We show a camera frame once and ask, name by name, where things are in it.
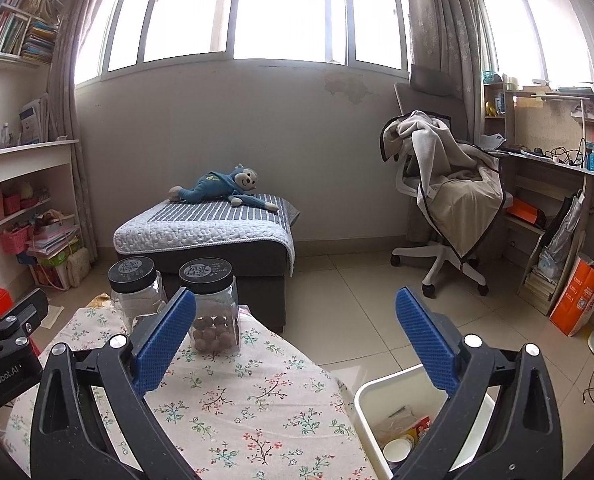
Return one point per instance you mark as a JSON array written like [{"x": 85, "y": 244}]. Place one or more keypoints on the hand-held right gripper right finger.
[{"x": 427, "y": 340}]

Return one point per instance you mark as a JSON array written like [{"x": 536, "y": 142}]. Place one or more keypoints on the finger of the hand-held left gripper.
[{"x": 12, "y": 327}]

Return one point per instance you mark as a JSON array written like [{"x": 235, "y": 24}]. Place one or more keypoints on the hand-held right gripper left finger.
[{"x": 167, "y": 340}]

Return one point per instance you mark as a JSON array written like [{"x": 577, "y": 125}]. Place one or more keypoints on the white plastic trash bin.
[{"x": 372, "y": 410}]

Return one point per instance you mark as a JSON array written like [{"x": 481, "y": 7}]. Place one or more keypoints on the white paper cup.
[{"x": 399, "y": 450}]

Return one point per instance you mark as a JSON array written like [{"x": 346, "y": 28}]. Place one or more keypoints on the clear plastic jar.
[{"x": 137, "y": 300}]

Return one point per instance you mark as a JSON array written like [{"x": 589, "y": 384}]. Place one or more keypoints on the jar of brown balls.
[{"x": 217, "y": 330}]

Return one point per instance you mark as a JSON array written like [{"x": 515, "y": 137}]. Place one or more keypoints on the white office chair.
[{"x": 442, "y": 260}]

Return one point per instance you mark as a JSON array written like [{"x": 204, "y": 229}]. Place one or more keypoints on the pink storage basket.
[{"x": 14, "y": 240}]

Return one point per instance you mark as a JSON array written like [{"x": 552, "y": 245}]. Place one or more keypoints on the red and yellow packet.
[{"x": 422, "y": 427}]

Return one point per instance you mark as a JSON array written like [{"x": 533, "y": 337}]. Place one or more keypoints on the clear plastic wrapper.
[{"x": 397, "y": 422}]

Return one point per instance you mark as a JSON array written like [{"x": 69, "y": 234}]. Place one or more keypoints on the dark grey ottoman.
[{"x": 212, "y": 262}]

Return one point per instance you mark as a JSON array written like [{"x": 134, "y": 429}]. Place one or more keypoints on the floral tablecloth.
[{"x": 257, "y": 410}]

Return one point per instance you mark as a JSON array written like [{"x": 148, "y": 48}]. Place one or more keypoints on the striped quilted cover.
[{"x": 202, "y": 225}]

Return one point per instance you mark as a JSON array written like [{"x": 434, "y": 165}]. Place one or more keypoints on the stack of books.
[{"x": 539, "y": 287}]

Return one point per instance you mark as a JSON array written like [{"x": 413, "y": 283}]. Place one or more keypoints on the orange and white paper bag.
[{"x": 577, "y": 300}]

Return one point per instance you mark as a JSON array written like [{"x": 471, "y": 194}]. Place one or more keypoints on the beige blanket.
[{"x": 452, "y": 185}]

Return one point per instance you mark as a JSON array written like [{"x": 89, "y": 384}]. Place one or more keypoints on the orange flat box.
[{"x": 524, "y": 212}]

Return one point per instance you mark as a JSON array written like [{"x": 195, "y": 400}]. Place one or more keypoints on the blue plush monkey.
[{"x": 217, "y": 185}]

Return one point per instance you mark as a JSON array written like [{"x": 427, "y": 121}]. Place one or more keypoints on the silver foil bag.
[{"x": 559, "y": 245}]

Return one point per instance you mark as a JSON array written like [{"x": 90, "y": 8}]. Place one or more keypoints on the white bookshelf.
[{"x": 27, "y": 155}]

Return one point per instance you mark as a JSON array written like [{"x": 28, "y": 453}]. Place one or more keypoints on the wooden desk with shelves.
[{"x": 532, "y": 180}]

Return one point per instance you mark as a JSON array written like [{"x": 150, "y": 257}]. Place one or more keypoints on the grey curtain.
[
  {"x": 67, "y": 110},
  {"x": 442, "y": 20}
]

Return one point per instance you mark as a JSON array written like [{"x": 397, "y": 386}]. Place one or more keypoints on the side window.
[{"x": 552, "y": 30}]

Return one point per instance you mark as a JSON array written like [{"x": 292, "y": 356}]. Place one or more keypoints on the large bay window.
[{"x": 277, "y": 10}]

